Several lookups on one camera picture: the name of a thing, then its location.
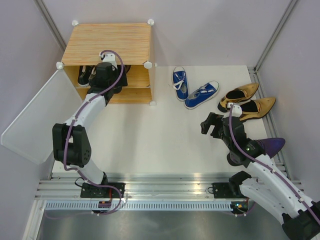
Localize black canvas sneaker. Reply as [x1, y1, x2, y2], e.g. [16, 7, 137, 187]
[77, 65, 92, 87]
[88, 66, 96, 86]

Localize blue canvas sneaker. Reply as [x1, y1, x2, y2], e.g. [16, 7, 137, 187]
[184, 80, 220, 110]
[172, 66, 189, 102]

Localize purple loafer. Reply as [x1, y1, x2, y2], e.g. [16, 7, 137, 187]
[226, 137, 287, 166]
[124, 65, 132, 74]

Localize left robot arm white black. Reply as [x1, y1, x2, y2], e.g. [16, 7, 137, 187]
[52, 62, 126, 199]

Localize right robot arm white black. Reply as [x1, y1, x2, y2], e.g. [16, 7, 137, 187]
[200, 112, 320, 240]

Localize wooden shoe cabinet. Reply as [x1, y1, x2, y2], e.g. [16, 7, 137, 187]
[56, 19, 157, 104]

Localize frosted white cabinet door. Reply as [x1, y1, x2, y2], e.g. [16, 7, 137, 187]
[0, 70, 82, 165]

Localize gold loafer lower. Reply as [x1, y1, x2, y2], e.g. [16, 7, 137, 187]
[239, 97, 276, 122]

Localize gold loafer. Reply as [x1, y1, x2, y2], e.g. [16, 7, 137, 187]
[217, 83, 260, 113]
[239, 97, 276, 122]

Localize gold loafer upper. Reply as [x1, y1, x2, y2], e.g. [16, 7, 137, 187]
[217, 83, 260, 113]

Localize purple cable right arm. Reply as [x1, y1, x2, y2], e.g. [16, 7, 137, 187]
[228, 103, 320, 226]

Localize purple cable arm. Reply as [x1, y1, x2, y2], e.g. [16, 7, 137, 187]
[228, 103, 320, 226]
[44, 49, 125, 221]

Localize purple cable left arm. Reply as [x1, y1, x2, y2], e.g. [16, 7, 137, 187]
[44, 49, 125, 221]

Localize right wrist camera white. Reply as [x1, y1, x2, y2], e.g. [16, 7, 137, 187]
[227, 102, 243, 118]

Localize aluminium mounting rail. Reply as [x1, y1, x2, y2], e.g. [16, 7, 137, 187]
[35, 172, 229, 201]

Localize left aluminium frame post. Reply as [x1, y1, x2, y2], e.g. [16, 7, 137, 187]
[33, 0, 67, 51]

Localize aluminium frame post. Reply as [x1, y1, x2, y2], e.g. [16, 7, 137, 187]
[33, 0, 67, 51]
[252, 0, 300, 73]

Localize white slotted cable duct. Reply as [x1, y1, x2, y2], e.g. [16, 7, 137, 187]
[45, 200, 233, 212]

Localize right aluminium frame post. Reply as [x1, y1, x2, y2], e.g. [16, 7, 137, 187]
[252, 0, 300, 73]

